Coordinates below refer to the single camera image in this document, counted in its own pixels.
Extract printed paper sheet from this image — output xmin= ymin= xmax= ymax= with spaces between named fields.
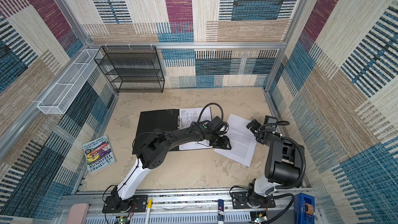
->
xmin=214 ymin=114 xmax=256 ymax=168

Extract orange folder black inside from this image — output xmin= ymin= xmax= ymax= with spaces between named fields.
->
xmin=135 ymin=109 xmax=180 ymax=151

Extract white paper sheet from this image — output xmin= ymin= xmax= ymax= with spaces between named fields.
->
xmin=178 ymin=107 xmax=212 ymax=151

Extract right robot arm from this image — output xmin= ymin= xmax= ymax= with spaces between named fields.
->
xmin=246 ymin=116 xmax=306 ymax=224

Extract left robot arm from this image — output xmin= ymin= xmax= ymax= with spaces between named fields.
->
xmin=102 ymin=103 xmax=232 ymax=214

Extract blue glue stick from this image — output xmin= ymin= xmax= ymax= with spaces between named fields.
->
xmin=217 ymin=199 xmax=224 ymax=224

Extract blue box with tape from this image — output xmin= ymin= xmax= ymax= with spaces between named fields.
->
xmin=294 ymin=193 xmax=315 ymax=224

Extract green circuit board right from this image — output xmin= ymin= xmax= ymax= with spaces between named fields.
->
xmin=250 ymin=216 xmax=267 ymax=224

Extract green circuit board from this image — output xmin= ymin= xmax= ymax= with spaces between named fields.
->
xmin=250 ymin=216 xmax=267 ymax=224
xmin=115 ymin=216 xmax=131 ymax=224

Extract white yellow marker pen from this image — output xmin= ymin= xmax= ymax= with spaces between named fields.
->
xmin=144 ymin=199 xmax=152 ymax=224

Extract colourful children's book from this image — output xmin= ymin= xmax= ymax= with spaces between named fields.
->
xmin=82 ymin=135 xmax=117 ymax=174

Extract green circuit board left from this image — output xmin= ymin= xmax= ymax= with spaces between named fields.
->
xmin=115 ymin=216 xmax=131 ymax=224

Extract pink object at edge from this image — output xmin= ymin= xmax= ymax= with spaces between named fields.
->
xmin=66 ymin=203 xmax=89 ymax=224

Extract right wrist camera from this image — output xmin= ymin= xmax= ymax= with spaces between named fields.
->
xmin=263 ymin=116 xmax=278 ymax=128

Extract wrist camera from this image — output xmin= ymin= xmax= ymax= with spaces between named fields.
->
xmin=209 ymin=116 xmax=227 ymax=133
xmin=263 ymin=116 xmax=278 ymax=128

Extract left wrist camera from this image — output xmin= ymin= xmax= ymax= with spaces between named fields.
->
xmin=209 ymin=116 xmax=227 ymax=133

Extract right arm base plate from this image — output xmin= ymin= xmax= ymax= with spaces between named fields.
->
xmin=230 ymin=191 xmax=276 ymax=209

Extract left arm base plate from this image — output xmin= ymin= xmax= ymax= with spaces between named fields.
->
xmin=102 ymin=195 xmax=148 ymax=214

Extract black wire mesh shelf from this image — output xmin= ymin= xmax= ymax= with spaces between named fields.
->
xmin=94 ymin=46 xmax=165 ymax=93

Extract white wire mesh basket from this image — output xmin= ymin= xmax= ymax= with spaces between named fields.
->
xmin=37 ymin=49 xmax=98 ymax=115

